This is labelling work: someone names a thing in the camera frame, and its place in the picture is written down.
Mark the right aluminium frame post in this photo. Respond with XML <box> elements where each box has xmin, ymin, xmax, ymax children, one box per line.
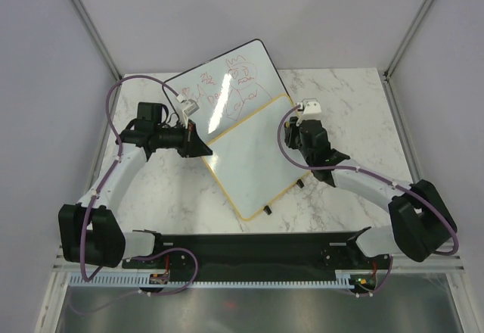
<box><xmin>381</xmin><ymin>0</ymin><xmax>437</xmax><ymax>82</ymax></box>

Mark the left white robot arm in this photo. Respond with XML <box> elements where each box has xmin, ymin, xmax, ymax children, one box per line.
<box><xmin>58</xmin><ymin>99</ymin><xmax>213</xmax><ymax>268</ymax></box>

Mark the aluminium frame post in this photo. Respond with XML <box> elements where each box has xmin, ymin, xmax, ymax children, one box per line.
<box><xmin>381</xmin><ymin>0</ymin><xmax>437</xmax><ymax>82</ymax></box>
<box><xmin>69</xmin><ymin>0</ymin><xmax>122</xmax><ymax>80</ymax></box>

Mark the white slotted cable duct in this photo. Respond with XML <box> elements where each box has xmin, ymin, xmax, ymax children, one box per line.
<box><xmin>68</xmin><ymin>272</ymin><xmax>355</xmax><ymax>290</ymax></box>

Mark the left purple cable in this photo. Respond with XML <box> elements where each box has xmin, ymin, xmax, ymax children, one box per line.
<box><xmin>70</xmin><ymin>74</ymin><xmax>199</xmax><ymax>315</ymax></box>

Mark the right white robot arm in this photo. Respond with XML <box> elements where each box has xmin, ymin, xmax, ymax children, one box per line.
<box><xmin>278</xmin><ymin>117</ymin><xmax>459</xmax><ymax>268</ymax></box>

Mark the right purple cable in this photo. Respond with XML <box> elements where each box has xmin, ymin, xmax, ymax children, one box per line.
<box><xmin>278</xmin><ymin>105</ymin><xmax>461</xmax><ymax>256</ymax></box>

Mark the purple cable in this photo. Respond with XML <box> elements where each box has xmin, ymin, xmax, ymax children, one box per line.
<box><xmin>278</xmin><ymin>105</ymin><xmax>461</xmax><ymax>256</ymax></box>
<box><xmin>70</xmin><ymin>74</ymin><xmax>199</xmax><ymax>315</ymax></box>

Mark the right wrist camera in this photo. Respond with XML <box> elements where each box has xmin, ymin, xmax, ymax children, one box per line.
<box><xmin>296</xmin><ymin>98</ymin><xmax>321</xmax><ymax>120</ymax></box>

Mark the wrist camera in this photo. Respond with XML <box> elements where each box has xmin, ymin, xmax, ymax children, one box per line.
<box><xmin>177</xmin><ymin>95</ymin><xmax>199</xmax><ymax>117</ymax></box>
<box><xmin>296</xmin><ymin>98</ymin><xmax>321</xmax><ymax>120</ymax></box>

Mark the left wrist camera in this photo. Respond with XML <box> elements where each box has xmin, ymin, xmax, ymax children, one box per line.
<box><xmin>177</xmin><ymin>95</ymin><xmax>199</xmax><ymax>117</ymax></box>

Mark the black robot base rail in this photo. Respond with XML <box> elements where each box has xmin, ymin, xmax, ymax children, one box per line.
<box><xmin>123</xmin><ymin>232</ymin><xmax>389</xmax><ymax>282</ymax></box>

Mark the left aluminium frame post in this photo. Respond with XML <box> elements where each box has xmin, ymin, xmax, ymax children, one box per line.
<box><xmin>69</xmin><ymin>0</ymin><xmax>122</xmax><ymax>80</ymax></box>

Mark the black framed whiteboard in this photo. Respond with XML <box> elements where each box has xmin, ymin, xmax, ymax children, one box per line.
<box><xmin>166</xmin><ymin>39</ymin><xmax>287</xmax><ymax>142</ymax></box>

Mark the yellow framed whiteboard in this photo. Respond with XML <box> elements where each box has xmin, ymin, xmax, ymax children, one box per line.
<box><xmin>203</xmin><ymin>95</ymin><xmax>308</xmax><ymax>221</ymax></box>

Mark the aluminium front rail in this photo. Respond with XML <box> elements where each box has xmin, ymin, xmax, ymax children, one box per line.
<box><xmin>392</xmin><ymin>255</ymin><xmax>464</xmax><ymax>273</ymax></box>

